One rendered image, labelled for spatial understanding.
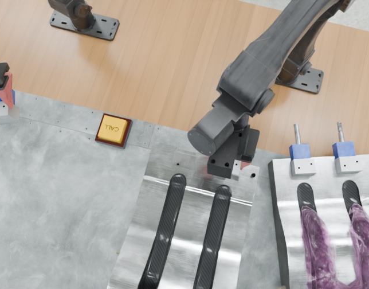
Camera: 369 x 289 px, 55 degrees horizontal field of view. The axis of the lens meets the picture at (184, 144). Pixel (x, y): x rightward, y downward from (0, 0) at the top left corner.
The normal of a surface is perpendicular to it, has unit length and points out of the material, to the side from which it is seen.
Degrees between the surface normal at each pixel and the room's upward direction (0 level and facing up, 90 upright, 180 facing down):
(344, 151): 0
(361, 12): 0
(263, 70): 14
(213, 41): 0
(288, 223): 28
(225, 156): 22
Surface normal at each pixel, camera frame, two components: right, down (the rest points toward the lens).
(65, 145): -0.02, -0.25
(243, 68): -0.18, -0.07
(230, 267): 0.08, -0.63
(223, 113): 0.15, -0.44
